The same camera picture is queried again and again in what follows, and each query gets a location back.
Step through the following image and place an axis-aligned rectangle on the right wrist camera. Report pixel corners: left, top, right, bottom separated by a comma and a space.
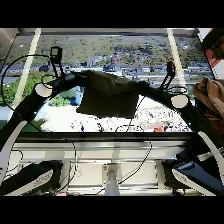
159, 60, 177, 92

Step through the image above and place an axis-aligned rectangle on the tan garment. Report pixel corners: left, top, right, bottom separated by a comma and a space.
192, 77, 224, 136

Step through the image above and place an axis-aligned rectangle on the silver frame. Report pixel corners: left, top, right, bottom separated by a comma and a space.
0, 138, 224, 196

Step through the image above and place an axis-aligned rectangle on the olive green garment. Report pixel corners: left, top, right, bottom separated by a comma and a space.
75, 69, 141, 120

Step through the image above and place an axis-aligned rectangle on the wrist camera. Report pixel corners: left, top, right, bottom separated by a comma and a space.
48, 45, 65, 80
159, 60, 177, 92

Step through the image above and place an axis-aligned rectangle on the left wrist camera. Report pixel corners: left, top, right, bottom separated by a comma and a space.
48, 45, 65, 80

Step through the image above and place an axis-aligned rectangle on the black cable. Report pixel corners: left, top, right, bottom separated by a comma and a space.
114, 124, 153, 185
0, 53, 78, 188

